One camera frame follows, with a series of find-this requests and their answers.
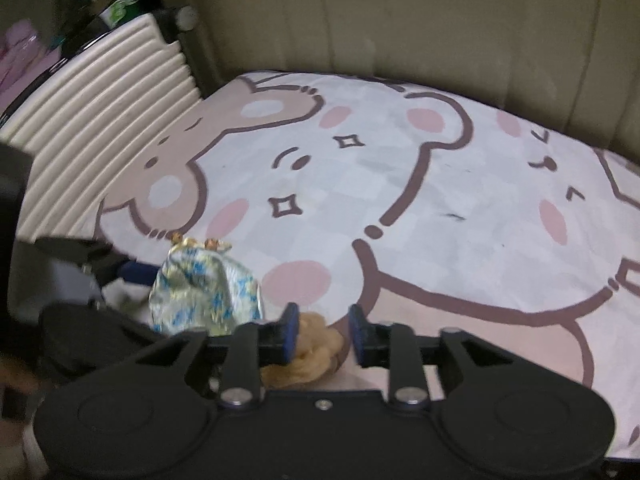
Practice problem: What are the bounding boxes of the cartoon bear bed sheet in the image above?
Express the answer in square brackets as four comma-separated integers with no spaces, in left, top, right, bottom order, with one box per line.
[96,73,639,458]

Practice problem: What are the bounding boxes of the beige flower hair clip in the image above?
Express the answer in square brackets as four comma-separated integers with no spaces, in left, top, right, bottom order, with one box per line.
[260,312,344,390]

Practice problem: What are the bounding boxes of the blue floral satin pouch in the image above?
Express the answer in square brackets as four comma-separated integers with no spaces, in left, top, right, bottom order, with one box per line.
[148,233,264,336]

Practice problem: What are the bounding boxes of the cream ribbed headboard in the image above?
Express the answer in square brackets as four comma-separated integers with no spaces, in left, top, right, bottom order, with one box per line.
[1,14,201,240]

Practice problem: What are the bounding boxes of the cream wardrobe cabinet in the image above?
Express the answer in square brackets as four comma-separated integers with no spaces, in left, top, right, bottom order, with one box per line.
[164,0,639,158]

